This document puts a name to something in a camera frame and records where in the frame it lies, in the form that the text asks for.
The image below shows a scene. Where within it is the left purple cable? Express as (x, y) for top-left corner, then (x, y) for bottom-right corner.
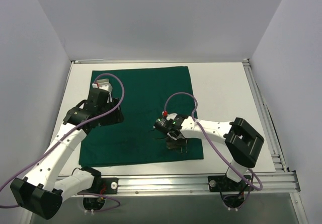
(0, 72), (125, 213)

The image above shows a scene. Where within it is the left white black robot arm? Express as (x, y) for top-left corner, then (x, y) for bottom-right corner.
(10, 84), (124, 219)

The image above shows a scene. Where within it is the back aluminium rail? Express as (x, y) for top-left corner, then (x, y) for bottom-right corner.
(71, 58), (250, 65)

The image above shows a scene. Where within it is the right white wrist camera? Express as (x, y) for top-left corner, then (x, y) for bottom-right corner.
(162, 111), (177, 120)

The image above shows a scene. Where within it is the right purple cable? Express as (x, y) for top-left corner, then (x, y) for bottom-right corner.
(163, 92), (264, 211)

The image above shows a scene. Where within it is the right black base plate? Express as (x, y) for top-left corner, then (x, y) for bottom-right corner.
(208, 175), (249, 192)

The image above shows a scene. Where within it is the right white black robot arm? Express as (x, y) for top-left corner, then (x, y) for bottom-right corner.
(153, 113), (264, 190)

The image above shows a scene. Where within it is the front aluminium rail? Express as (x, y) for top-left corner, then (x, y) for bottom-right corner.
(27, 171), (301, 198)

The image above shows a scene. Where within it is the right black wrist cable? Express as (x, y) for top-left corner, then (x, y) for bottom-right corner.
(148, 127), (169, 142)

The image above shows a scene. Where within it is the purple cable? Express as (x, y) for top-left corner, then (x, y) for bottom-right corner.
(163, 92), (264, 211)
(0, 72), (125, 213)

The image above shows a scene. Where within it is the right aluminium rail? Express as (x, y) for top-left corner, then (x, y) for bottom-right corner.
(243, 59), (290, 172)

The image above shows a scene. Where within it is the aluminium rail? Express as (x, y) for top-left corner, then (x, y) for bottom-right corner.
(27, 171), (301, 198)
(243, 59), (290, 172)
(71, 58), (250, 65)

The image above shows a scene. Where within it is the green surgical cloth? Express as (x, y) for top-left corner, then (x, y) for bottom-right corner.
(78, 66), (204, 167)

